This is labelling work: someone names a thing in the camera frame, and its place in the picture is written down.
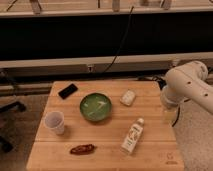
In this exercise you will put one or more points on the clear plastic bottle white label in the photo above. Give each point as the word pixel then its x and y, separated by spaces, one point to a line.
pixel 133 136

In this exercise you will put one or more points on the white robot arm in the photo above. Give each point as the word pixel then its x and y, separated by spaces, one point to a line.
pixel 186 81

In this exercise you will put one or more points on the green ceramic bowl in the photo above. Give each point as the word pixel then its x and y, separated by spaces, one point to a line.
pixel 95 107

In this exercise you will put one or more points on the small white container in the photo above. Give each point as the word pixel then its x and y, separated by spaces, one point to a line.
pixel 128 98

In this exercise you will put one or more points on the black smartphone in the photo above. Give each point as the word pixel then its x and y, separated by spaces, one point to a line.
pixel 68 91

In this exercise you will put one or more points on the white paper cup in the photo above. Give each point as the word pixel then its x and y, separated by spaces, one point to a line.
pixel 54 121

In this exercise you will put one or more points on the dried red chili pepper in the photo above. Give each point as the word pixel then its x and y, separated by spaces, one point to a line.
pixel 83 149

